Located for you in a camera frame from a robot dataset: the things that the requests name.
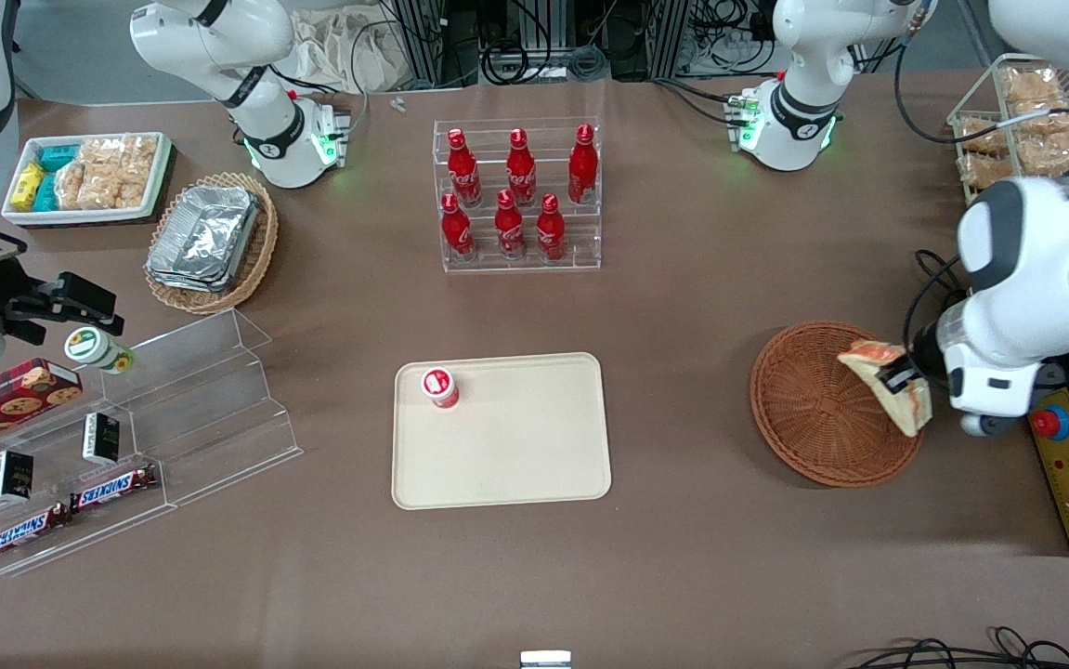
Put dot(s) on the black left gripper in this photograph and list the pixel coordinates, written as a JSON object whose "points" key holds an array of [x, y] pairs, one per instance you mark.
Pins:
{"points": [[922, 353]]}

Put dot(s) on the triangle sandwich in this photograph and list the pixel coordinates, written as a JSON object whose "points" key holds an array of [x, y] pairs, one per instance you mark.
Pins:
{"points": [[910, 413]]}

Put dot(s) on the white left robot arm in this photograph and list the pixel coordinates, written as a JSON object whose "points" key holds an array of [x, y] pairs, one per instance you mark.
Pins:
{"points": [[1036, 269]]}

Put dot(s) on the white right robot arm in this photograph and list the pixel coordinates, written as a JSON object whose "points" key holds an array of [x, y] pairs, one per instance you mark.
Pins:
{"points": [[218, 46]]}

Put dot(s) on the round brown wicker basket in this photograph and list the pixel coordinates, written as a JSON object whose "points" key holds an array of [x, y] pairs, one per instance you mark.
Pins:
{"points": [[813, 418]]}

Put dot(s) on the white rectangular snack tray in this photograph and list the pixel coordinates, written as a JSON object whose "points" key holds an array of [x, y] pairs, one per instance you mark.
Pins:
{"points": [[79, 216]]}

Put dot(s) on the oval tan wicker basket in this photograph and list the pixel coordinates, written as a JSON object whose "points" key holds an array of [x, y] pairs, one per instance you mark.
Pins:
{"points": [[260, 251]]}

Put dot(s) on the beige plastic tray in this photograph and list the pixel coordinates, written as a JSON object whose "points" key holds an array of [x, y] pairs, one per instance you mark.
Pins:
{"points": [[515, 446]]}

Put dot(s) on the green lid white cup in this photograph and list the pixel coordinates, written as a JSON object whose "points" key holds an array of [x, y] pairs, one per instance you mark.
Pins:
{"points": [[93, 347]]}

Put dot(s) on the red cookie box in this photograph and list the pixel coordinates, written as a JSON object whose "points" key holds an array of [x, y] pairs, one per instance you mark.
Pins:
{"points": [[5, 400]]}

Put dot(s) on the teal snack pack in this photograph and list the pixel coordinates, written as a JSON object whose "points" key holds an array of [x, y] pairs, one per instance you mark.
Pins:
{"points": [[58, 157], [47, 193]]}

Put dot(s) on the clear rice cracker bag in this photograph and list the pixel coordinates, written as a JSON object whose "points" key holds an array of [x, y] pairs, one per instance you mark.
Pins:
{"points": [[71, 186], [136, 172], [102, 177]]}

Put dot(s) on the yellow snack pack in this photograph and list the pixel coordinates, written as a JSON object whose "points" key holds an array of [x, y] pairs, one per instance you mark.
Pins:
{"points": [[28, 186]]}

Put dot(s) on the small black box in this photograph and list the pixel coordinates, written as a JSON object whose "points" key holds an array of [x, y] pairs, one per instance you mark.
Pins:
{"points": [[11, 476], [101, 439]]}

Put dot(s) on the stack of foil trays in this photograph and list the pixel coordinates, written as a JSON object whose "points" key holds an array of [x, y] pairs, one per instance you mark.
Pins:
{"points": [[204, 237]]}

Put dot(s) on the clear acrylic step shelf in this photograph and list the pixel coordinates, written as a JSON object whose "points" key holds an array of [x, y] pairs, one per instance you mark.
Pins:
{"points": [[209, 409]]}

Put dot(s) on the Snickers bar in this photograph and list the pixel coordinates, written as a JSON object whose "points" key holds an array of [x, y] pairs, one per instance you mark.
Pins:
{"points": [[116, 488], [28, 531]]}

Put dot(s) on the brown snack bag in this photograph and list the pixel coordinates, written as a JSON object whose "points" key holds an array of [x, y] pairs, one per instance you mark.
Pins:
{"points": [[982, 137], [1031, 85], [1054, 149], [984, 172]]}

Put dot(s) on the clear acrylic bottle rack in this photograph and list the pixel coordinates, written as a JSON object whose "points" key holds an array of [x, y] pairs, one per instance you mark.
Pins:
{"points": [[590, 242]]}

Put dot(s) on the red cola bottle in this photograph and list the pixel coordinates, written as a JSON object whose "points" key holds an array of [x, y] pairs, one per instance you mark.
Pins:
{"points": [[521, 172], [582, 167], [463, 172], [456, 230], [509, 228], [550, 230]]}

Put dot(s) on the beige cloth bag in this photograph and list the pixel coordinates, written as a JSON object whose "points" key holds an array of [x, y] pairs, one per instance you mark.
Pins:
{"points": [[339, 51]]}

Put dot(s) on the red lid yogurt cup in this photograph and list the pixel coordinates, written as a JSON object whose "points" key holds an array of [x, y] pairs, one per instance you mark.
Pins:
{"points": [[439, 386]]}

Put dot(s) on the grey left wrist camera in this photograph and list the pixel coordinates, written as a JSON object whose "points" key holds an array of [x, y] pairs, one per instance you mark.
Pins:
{"points": [[994, 425]]}

